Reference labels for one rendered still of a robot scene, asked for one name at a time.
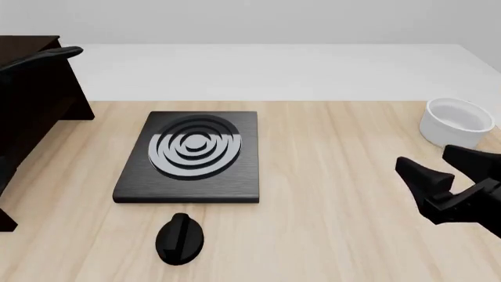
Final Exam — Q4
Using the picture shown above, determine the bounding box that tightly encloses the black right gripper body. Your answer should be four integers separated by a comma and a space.
420, 177, 501, 237

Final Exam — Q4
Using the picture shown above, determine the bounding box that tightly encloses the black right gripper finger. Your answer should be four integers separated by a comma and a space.
442, 143, 501, 183
395, 155, 456, 211

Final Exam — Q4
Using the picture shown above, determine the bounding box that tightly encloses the dark wooden cabinet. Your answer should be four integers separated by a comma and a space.
0, 35, 96, 233

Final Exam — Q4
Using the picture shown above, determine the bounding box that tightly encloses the black frying pan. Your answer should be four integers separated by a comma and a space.
0, 45, 85, 78

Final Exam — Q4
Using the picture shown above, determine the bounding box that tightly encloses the white ceramic bowl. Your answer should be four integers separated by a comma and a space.
419, 97, 496, 150

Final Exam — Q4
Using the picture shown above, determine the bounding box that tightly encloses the flat black stove plate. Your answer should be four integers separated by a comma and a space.
112, 110, 261, 205

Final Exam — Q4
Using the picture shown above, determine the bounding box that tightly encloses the round black stove knob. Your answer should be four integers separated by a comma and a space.
155, 212, 206, 266

